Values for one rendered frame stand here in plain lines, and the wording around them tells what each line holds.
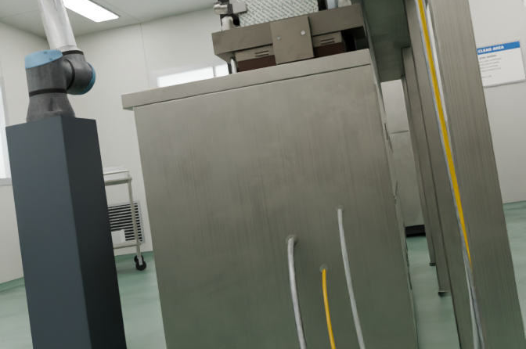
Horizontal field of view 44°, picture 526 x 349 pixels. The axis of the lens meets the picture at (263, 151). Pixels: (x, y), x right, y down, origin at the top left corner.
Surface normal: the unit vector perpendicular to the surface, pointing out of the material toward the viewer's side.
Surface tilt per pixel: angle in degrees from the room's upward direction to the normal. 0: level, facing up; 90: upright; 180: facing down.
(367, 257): 90
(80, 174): 90
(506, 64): 90
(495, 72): 90
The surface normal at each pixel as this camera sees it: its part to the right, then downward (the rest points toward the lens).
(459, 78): -0.20, -0.03
